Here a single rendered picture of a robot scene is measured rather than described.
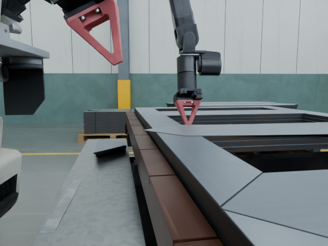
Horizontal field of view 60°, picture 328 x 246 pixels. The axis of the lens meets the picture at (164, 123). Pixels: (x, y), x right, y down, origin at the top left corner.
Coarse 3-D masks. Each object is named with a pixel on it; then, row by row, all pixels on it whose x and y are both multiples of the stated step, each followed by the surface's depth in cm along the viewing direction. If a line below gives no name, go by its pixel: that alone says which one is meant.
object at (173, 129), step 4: (156, 128) 72; (160, 128) 72; (164, 128) 72; (168, 128) 72; (172, 128) 72; (176, 128) 72; (160, 132) 66; (164, 132) 66; (168, 132) 66; (172, 132) 66; (176, 132) 66; (180, 132) 66
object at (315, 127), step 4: (292, 124) 80; (296, 124) 80; (300, 124) 80; (304, 124) 80; (308, 124) 80; (312, 124) 80; (316, 124) 80; (308, 128) 72; (312, 128) 72; (316, 128) 72; (320, 128) 72; (324, 128) 72; (324, 132) 66
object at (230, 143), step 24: (144, 120) 93; (216, 120) 108; (240, 120) 109; (264, 120) 110; (288, 120) 112; (312, 120) 108; (216, 144) 61; (240, 144) 62; (264, 144) 63; (288, 144) 64; (312, 144) 64; (192, 192) 35; (216, 216) 26; (240, 240) 21
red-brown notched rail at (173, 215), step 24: (144, 144) 64; (144, 168) 49; (168, 168) 46; (144, 192) 50; (168, 192) 35; (168, 216) 29; (192, 216) 29; (168, 240) 27; (192, 240) 25; (216, 240) 24
